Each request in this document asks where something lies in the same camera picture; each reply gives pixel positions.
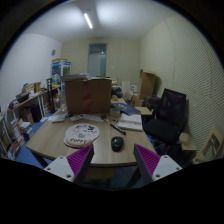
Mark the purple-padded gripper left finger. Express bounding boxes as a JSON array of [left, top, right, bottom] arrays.
[[45, 144, 94, 183]]

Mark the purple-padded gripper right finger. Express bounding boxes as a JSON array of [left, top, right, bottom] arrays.
[[133, 144, 182, 182]]

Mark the round printed mouse pad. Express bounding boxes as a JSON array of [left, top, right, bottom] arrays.
[[64, 123, 100, 148]]

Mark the black computer mouse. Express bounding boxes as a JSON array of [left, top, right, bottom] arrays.
[[111, 136, 124, 152]]

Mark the white open notebook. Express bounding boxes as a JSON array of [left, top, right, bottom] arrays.
[[118, 114, 143, 131]]

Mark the wooden table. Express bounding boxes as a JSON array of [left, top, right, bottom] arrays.
[[26, 118, 155, 167]]

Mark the black pen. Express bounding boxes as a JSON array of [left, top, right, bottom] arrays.
[[110, 124, 126, 135]]

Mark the black office chair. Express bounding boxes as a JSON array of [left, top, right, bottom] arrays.
[[143, 88, 187, 145]]

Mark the white remote control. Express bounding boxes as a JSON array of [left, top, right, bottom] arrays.
[[70, 114, 85, 122]]

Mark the wooden chair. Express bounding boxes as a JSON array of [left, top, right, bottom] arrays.
[[193, 125, 224, 164]]

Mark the blue book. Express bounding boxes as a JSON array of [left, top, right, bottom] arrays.
[[111, 103, 140, 115]]

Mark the large cardboard box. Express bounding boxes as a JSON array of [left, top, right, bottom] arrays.
[[65, 79, 112, 114]]

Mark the wooden side shelf desk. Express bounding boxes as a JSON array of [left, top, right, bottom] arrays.
[[8, 85, 58, 124]]

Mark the tall cardboard box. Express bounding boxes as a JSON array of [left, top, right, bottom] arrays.
[[138, 70, 156, 99]]

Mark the claw machine cabinet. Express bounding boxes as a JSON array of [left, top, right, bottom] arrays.
[[51, 59, 71, 85]]

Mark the grey door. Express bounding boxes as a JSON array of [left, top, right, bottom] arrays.
[[87, 43, 107, 76]]

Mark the ceiling tube light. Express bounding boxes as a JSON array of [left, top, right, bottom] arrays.
[[84, 13, 93, 29]]

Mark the round wall clock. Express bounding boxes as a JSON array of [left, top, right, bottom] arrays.
[[51, 49, 56, 56]]

